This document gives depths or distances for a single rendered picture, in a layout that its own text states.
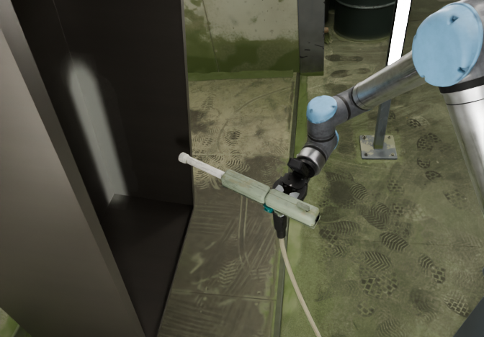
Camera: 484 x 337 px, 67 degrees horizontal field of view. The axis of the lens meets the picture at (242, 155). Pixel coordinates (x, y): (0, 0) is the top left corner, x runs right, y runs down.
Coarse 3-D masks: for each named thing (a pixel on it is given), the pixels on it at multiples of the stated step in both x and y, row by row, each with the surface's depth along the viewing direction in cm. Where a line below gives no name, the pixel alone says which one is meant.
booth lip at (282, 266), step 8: (296, 80) 277; (296, 88) 270; (296, 96) 262; (296, 104) 256; (296, 112) 250; (296, 120) 245; (288, 168) 215; (288, 224) 190; (280, 256) 176; (280, 264) 173; (280, 272) 171; (280, 280) 168; (280, 288) 165; (280, 296) 163; (280, 304) 160; (280, 312) 158; (280, 320) 156; (280, 328) 155
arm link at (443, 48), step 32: (480, 0) 56; (416, 32) 62; (448, 32) 55; (480, 32) 53; (416, 64) 63; (448, 64) 57; (480, 64) 55; (448, 96) 61; (480, 96) 57; (480, 128) 59; (480, 160) 61; (480, 192) 64
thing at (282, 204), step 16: (192, 160) 116; (224, 176) 109; (240, 176) 108; (240, 192) 108; (256, 192) 104; (272, 192) 103; (272, 208) 104; (288, 208) 99; (304, 208) 98; (304, 224) 100
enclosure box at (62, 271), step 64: (0, 0) 32; (64, 0) 94; (128, 0) 92; (0, 64) 35; (64, 64) 104; (128, 64) 106; (0, 128) 42; (64, 128) 109; (128, 128) 125; (0, 192) 52; (64, 192) 50; (128, 192) 152; (192, 192) 142; (0, 256) 69; (64, 256) 65; (128, 256) 135; (64, 320) 92; (128, 320) 85
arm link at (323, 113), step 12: (324, 96) 113; (336, 96) 114; (312, 108) 111; (324, 108) 110; (336, 108) 110; (312, 120) 112; (324, 120) 110; (336, 120) 113; (312, 132) 116; (324, 132) 114
